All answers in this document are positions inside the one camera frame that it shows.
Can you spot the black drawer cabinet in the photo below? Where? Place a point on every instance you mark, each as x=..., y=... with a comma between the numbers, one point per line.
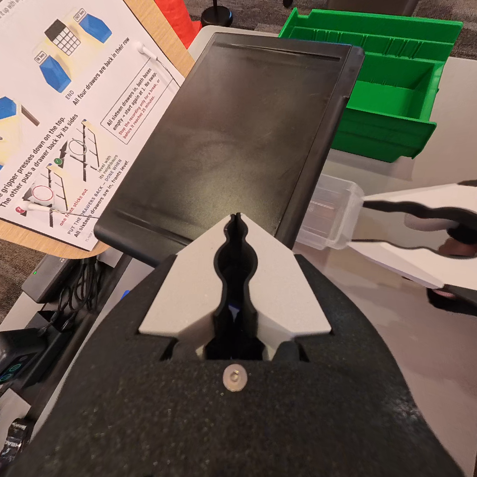
x=234, y=130

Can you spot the red plastic object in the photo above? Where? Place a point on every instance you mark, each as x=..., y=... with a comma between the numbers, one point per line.
x=175, y=18

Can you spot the green plastic bin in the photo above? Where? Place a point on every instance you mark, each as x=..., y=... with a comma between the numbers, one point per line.
x=391, y=93

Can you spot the white sheet clip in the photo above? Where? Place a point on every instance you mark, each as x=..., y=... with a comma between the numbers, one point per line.
x=33, y=207
x=143, y=48

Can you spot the black device with screen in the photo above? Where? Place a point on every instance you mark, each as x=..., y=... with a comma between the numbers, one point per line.
x=18, y=357

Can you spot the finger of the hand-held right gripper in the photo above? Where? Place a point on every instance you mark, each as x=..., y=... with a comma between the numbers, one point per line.
x=428, y=195
x=428, y=268

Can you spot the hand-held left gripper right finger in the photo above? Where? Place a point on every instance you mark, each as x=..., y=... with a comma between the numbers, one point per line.
x=290, y=298

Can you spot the small black packet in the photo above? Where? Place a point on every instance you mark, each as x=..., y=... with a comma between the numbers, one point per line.
x=15, y=439

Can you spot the printed instruction sheet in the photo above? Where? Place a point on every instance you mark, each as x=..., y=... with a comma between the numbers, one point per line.
x=85, y=111

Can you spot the black power adapter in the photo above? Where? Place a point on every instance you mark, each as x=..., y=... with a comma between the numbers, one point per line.
x=48, y=279

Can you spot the clear plastic drawer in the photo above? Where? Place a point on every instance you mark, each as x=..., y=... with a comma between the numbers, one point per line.
x=328, y=212

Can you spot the black round stand base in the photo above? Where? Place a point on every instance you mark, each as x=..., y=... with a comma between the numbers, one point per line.
x=216, y=15

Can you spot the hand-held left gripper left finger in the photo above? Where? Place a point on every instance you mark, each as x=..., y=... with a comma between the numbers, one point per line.
x=179, y=298

